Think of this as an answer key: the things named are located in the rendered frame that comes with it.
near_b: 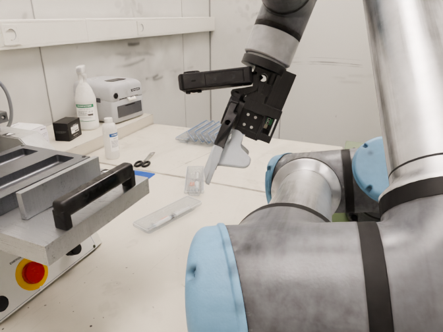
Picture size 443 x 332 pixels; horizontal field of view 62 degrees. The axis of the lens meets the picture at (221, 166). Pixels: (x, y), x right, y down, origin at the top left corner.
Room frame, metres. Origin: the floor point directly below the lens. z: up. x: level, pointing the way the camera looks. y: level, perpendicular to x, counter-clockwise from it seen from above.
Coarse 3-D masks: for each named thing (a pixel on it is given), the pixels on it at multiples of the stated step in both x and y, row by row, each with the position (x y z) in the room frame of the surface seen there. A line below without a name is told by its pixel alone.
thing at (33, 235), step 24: (72, 168) 0.52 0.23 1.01; (96, 168) 0.56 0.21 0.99; (24, 192) 0.44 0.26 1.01; (48, 192) 0.47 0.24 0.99; (120, 192) 0.51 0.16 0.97; (144, 192) 0.56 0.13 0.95; (0, 216) 0.44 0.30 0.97; (24, 216) 0.43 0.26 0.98; (48, 216) 0.44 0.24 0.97; (72, 216) 0.44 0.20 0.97; (96, 216) 0.45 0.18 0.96; (0, 240) 0.40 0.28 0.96; (24, 240) 0.38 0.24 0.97; (48, 240) 0.38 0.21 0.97; (72, 240) 0.41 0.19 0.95; (48, 264) 0.37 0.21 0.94
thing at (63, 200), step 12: (120, 168) 0.52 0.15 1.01; (132, 168) 0.53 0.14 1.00; (96, 180) 0.47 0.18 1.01; (108, 180) 0.48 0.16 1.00; (120, 180) 0.51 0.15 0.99; (132, 180) 0.53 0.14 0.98; (72, 192) 0.43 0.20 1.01; (84, 192) 0.44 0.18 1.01; (96, 192) 0.46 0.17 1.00; (60, 204) 0.41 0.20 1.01; (72, 204) 0.42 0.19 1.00; (84, 204) 0.44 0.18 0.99; (60, 216) 0.40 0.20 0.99; (60, 228) 0.41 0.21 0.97
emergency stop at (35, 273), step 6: (30, 264) 0.55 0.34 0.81; (36, 264) 0.55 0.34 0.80; (24, 270) 0.54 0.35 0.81; (30, 270) 0.54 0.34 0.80; (36, 270) 0.55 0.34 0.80; (42, 270) 0.56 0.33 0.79; (24, 276) 0.53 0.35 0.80; (30, 276) 0.53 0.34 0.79; (36, 276) 0.54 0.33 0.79; (42, 276) 0.55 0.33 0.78; (30, 282) 0.53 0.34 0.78; (36, 282) 0.54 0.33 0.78
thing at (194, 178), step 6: (192, 168) 1.08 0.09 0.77; (198, 168) 1.08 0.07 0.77; (192, 174) 1.04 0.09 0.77; (198, 174) 1.04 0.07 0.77; (186, 180) 0.99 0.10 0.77; (192, 180) 0.99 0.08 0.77; (198, 180) 0.99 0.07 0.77; (186, 186) 0.95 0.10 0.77; (192, 186) 0.95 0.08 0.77; (198, 186) 0.95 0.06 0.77
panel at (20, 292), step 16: (0, 256) 0.53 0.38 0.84; (16, 256) 0.55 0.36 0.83; (64, 256) 0.61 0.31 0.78; (80, 256) 0.64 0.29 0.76; (0, 272) 0.51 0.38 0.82; (16, 272) 0.53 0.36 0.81; (48, 272) 0.57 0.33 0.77; (64, 272) 0.59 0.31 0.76; (0, 288) 0.50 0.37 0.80; (16, 288) 0.51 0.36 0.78; (32, 288) 0.53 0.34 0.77; (16, 304) 0.50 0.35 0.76; (0, 320) 0.47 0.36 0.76
